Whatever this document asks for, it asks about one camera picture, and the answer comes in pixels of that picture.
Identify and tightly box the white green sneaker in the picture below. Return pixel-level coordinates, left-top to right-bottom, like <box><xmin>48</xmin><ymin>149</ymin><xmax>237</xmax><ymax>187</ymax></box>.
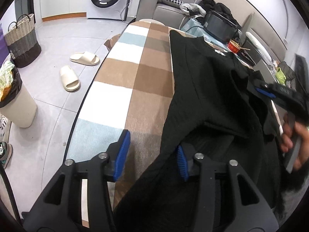
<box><xmin>0</xmin><ymin>141</ymin><xmax>13</xmax><ymax>169</ymax></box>

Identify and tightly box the red instant noodle cup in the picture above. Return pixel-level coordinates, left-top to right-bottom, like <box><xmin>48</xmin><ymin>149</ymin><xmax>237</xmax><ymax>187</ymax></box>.
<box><xmin>228</xmin><ymin>39</ymin><xmax>241</xmax><ymax>54</ymax></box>

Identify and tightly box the cream slipper near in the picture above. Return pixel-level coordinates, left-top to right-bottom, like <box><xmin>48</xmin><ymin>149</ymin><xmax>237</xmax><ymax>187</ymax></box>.
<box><xmin>60</xmin><ymin>65</ymin><xmax>80</xmax><ymax>92</ymax></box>

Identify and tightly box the grey sofa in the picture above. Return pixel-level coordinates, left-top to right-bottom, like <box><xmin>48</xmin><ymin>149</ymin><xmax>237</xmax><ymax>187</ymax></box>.
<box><xmin>136</xmin><ymin>0</ymin><xmax>200</xmax><ymax>28</ymax></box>

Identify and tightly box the person's right hand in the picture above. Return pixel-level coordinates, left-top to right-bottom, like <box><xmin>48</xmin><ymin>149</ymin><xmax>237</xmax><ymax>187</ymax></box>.
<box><xmin>280</xmin><ymin>114</ymin><xmax>309</xmax><ymax>171</ymax></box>

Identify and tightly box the black knit sweater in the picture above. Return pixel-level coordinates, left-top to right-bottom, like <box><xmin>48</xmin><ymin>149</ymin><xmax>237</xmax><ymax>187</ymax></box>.
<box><xmin>114</xmin><ymin>30</ymin><xmax>308</xmax><ymax>231</ymax></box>

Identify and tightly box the pile of black clothes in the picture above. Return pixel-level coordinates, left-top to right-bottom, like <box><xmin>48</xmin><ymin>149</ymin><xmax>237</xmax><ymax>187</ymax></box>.
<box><xmin>198</xmin><ymin>0</ymin><xmax>241</xmax><ymax>30</ymax></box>

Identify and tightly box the black rice cooker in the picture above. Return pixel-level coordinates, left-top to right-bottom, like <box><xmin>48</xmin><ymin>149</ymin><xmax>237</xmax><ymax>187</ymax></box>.
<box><xmin>203</xmin><ymin>10</ymin><xmax>239</xmax><ymax>44</ymax></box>

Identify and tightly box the cream slipper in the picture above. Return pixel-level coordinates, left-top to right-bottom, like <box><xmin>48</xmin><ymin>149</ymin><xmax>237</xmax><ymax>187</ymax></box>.
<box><xmin>60</xmin><ymin>65</ymin><xmax>80</xmax><ymax>92</ymax></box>
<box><xmin>70</xmin><ymin>52</ymin><xmax>100</xmax><ymax>66</ymax></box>

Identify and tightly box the purple bag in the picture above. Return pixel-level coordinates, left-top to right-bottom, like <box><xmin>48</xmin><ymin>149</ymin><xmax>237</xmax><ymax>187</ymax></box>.
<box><xmin>0</xmin><ymin>26</ymin><xmax>9</xmax><ymax>65</ymax></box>

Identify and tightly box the cream slipper far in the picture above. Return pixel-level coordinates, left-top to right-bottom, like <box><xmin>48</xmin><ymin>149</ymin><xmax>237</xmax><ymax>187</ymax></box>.
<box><xmin>70</xmin><ymin>52</ymin><xmax>100</xmax><ymax>66</ymax></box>

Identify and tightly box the woven laundry basket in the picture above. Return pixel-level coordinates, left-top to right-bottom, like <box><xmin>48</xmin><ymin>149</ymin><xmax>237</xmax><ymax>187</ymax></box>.
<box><xmin>4</xmin><ymin>14</ymin><xmax>41</xmax><ymax>68</ymax></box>

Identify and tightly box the green toy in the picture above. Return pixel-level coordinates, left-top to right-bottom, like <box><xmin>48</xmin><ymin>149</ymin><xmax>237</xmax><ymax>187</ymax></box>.
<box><xmin>275</xmin><ymin>67</ymin><xmax>286</xmax><ymax>85</ymax></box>

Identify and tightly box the white round stool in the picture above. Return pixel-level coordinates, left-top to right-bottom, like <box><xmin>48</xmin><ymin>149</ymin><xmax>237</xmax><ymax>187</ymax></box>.
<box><xmin>139</xmin><ymin>18</ymin><xmax>164</xmax><ymax>26</ymax></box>

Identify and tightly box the beige trash bin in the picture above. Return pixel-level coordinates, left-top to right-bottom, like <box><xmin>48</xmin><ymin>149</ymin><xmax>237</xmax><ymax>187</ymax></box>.
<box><xmin>1</xmin><ymin>60</ymin><xmax>37</xmax><ymax>128</ymax></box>

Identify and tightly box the plaid table cloth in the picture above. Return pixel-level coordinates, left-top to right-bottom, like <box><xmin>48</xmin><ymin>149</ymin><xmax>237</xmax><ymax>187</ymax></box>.
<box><xmin>66</xmin><ymin>20</ymin><xmax>257</xmax><ymax>229</ymax></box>

